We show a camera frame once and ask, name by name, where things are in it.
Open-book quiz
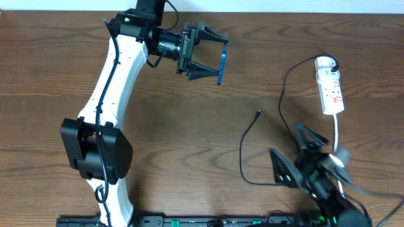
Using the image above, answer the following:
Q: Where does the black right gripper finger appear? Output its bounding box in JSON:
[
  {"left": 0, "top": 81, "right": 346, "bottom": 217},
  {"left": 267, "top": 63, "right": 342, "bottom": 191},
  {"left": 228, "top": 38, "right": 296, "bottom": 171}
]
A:
[
  {"left": 270, "top": 148, "right": 308, "bottom": 189},
  {"left": 295, "top": 122, "right": 328, "bottom": 151}
]

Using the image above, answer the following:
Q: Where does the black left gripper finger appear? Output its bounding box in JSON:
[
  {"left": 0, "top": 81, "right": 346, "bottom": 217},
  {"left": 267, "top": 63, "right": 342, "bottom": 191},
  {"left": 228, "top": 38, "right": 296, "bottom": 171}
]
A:
[
  {"left": 196, "top": 22, "right": 229, "bottom": 44},
  {"left": 186, "top": 61, "right": 219, "bottom": 81}
]

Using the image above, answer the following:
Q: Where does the blue Samsung smartphone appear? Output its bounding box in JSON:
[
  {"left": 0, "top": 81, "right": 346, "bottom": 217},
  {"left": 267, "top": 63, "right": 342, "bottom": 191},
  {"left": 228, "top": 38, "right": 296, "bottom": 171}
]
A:
[{"left": 217, "top": 50, "right": 227, "bottom": 85}]

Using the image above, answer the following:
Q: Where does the black USB charging cable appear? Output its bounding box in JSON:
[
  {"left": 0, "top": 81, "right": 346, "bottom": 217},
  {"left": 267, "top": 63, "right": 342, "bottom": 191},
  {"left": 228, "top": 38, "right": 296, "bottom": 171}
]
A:
[{"left": 239, "top": 53, "right": 340, "bottom": 187}]

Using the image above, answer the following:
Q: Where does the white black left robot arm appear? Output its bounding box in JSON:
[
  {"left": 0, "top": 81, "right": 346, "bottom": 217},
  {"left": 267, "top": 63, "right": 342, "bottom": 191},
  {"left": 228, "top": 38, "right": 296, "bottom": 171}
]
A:
[{"left": 56, "top": 0, "right": 229, "bottom": 226}]

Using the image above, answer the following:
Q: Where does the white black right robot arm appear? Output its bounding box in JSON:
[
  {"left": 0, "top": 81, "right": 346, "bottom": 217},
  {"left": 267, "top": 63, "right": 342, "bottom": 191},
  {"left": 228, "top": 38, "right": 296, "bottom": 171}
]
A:
[{"left": 270, "top": 123, "right": 369, "bottom": 226}]

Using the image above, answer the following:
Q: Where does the white power strip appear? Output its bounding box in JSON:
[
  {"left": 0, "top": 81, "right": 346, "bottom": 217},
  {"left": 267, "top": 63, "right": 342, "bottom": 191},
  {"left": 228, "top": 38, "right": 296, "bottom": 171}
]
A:
[{"left": 316, "top": 68, "right": 345, "bottom": 115}]

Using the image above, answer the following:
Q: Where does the white power strip cord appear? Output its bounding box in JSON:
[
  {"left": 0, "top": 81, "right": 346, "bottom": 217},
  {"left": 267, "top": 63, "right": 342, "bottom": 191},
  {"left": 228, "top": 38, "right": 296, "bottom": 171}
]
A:
[{"left": 331, "top": 113, "right": 345, "bottom": 199}]

